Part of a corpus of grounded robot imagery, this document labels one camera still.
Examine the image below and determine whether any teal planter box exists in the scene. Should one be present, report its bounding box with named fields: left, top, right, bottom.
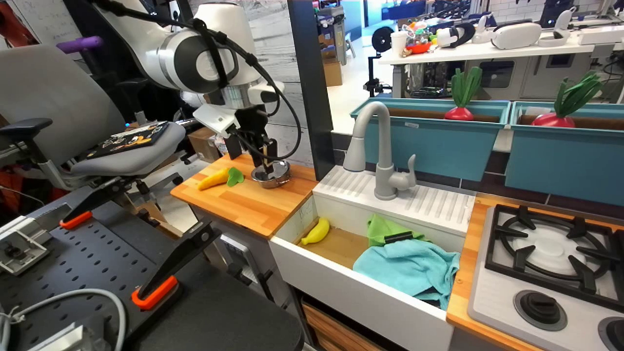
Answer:
left=343, top=96, right=510, bottom=182
left=505, top=102, right=624, bottom=208

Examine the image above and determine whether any white background table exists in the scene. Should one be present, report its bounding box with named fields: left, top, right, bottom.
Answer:
left=380, top=26, right=624, bottom=100

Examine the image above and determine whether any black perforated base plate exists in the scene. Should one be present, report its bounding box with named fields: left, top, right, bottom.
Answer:
left=0, top=206, right=304, bottom=351

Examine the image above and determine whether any grey office chair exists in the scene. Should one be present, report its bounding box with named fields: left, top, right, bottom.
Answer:
left=0, top=46, right=185, bottom=190

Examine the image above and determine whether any teal cloth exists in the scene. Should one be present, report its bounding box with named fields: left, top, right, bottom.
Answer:
left=352, top=241, right=460, bottom=311

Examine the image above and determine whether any white toy sink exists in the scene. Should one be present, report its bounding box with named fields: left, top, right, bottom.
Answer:
left=271, top=169, right=475, bottom=351

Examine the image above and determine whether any wooden counter board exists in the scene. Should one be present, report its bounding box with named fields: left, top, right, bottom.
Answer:
left=169, top=157, right=315, bottom=239

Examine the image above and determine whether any small silver pot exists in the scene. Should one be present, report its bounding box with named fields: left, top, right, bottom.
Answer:
left=251, top=172, right=290, bottom=190

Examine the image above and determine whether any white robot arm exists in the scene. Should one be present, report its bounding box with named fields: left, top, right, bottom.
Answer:
left=89, top=0, right=282, bottom=180

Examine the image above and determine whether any right teal planter box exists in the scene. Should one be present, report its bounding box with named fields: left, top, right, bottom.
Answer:
left=505, top=102, right=624, bottom=208

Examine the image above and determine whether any right toy radish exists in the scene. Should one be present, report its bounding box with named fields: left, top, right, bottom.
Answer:
left=534, top=73, right=600, bottom=128

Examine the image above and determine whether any silver pot lid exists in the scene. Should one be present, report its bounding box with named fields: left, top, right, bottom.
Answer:
left=265, top=161, right=290, bottom=176

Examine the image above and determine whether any yellow toy corn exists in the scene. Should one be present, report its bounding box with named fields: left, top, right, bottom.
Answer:
left=198, top=169, right=245, bottom=192

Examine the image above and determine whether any near black orange clamp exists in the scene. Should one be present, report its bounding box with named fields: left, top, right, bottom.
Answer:
left=130, top=223, right=216, bottom=313

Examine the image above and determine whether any left teal planter box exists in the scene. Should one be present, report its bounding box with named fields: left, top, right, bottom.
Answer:
left=343, top=96, right=510, bottom=182

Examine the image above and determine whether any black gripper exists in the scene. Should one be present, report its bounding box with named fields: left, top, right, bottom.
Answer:
left=226, top=108, right=276, bottom=176

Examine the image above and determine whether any grey toy faucet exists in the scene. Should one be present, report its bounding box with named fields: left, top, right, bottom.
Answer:
left=343, top=102, right=415, bottom=202

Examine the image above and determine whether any green cloth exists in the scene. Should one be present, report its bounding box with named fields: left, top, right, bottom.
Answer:
left=366, top=215, right=423, bottom=247

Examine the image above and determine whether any toy gas stove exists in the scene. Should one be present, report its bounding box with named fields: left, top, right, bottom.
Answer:
left=468, top=206, right=624, bottom=351

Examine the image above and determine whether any grey cable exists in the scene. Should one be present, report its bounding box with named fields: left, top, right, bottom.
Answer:
left=0, top=287, right=128, bottom=351

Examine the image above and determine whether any far black orange clamp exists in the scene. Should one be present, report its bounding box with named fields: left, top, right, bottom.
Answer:
left=58, top=178, right=126, bottom=231

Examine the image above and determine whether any toy radish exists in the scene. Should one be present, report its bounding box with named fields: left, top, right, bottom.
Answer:
left=534, top=73, right=600, bottom=128
left=444, top=67, right=481, bottom=122

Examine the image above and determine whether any yellow toy banana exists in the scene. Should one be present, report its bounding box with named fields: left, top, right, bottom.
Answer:
left=300, top=219, right=331, bottom=247

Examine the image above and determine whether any black orange clamp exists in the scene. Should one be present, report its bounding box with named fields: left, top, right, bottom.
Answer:
left=130, top=223, right=216, bottom=313
left=58, top=178, right=126, bottom=231

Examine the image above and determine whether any left toy radish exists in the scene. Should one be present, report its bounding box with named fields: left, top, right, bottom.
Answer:
left=444, top=67, right=481, bottom=122

